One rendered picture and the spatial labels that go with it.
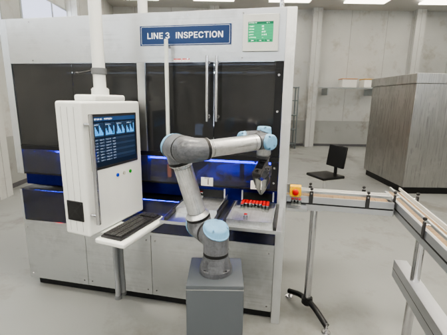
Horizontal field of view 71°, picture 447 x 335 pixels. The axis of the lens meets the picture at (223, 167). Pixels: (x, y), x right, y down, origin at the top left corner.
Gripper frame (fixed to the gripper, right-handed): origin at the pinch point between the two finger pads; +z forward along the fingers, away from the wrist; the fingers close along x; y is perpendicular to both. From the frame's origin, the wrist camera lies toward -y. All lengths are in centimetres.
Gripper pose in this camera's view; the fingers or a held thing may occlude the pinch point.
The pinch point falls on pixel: (260, 193)
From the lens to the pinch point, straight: 169.9
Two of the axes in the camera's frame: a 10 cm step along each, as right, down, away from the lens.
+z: -0.1, 9.8, 2.1
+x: -9.1, -1.0, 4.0
